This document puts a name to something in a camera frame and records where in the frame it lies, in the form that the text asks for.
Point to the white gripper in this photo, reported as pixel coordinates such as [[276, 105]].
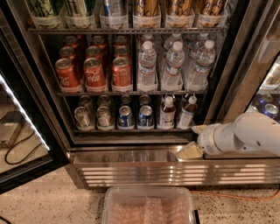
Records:
[[207, 139]]

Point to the dark drink bottle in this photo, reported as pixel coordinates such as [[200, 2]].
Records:
[[166, 114], [187, 113]]

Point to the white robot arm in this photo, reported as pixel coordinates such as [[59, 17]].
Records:
[[250, 132]]

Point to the water bottle front right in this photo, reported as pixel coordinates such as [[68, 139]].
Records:
[[196, 79]]

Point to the water bottle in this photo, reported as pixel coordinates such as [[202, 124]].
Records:
[[147, 58], [196, 79], [175, 58]]

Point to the water bottle front middle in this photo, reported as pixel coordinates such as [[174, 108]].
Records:
[[175, 58]]

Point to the water bottle front left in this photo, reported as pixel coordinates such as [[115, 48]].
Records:
[[147, 58]]

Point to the stainless fridge cabinet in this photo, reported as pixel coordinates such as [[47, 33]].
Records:
[[134, 157]]

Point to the open fridge glass door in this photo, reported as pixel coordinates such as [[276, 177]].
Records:
[[36, 150]]

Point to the blue pepsi can front right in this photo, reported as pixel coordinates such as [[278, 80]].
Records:
[[145, 117]]

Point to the blue pepsi can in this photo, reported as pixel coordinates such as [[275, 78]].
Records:
[[125, 117], [145, 117]]

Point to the blue pepsi can front left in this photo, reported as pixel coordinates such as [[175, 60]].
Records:
[[125, 117]]

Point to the pink bubble wrap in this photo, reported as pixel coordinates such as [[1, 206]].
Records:
[[153, 211]]

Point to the silver can front right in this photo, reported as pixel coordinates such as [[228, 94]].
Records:
[[104, 118]]

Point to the clear plastic bin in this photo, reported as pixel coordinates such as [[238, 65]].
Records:
[[136, 196]]

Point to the red coke can front right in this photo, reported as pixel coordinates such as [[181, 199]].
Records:
[[121, 74]]

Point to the red coke can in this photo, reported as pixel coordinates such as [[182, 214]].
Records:
[[67, 73], [67, 52], [121, 74], [94, 75], [122, 51], [94, 52]]

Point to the silver can front left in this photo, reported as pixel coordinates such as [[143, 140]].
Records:
[[83, 118]]

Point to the red coke can front middle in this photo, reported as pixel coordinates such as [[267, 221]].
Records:
[[94, 75]]

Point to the gold tall can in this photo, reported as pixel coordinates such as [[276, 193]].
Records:
[[179, 8], [211, 7], [146, 8]]

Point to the red coke can front left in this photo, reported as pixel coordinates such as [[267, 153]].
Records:
[[67, 73]]

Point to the silver blue tall can top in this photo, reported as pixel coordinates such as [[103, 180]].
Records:
[[114, 8]]

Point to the green tall can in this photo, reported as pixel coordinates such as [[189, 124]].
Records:
[[79, 8], [45, 8]]

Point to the green tall can top left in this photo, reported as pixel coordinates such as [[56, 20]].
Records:
[[45, 8]]

